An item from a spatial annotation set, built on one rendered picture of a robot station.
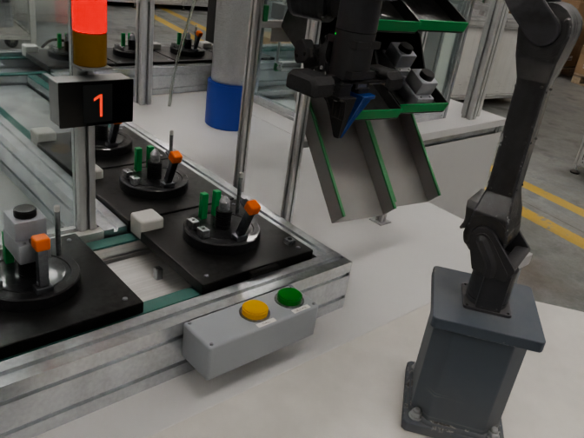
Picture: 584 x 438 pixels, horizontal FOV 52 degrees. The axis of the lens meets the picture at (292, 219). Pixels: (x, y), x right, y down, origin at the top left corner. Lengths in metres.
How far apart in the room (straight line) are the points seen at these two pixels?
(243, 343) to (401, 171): 0.61
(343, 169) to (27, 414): 0.72
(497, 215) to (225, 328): 0.41
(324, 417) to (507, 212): 0.39
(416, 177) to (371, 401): 0.57
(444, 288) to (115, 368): 0.47
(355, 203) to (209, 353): 0.49
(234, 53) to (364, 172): 0.82
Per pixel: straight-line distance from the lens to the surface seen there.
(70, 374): 0.85
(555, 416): 1.08
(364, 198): 1.23
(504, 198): 0.81
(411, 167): 1.37
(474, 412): 0.93
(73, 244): 1.07
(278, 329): 0.93
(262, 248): 1.08
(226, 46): 1.95
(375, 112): 1.14
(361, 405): 0.96
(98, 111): 1.01
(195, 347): 0.89
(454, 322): 0.83
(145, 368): 0.91
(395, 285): 1.27
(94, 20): 0.98
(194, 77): 2.41
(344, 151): 1.25
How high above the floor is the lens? 1.50
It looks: 26 degrees down
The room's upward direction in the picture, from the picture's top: 8 degrees clockwise
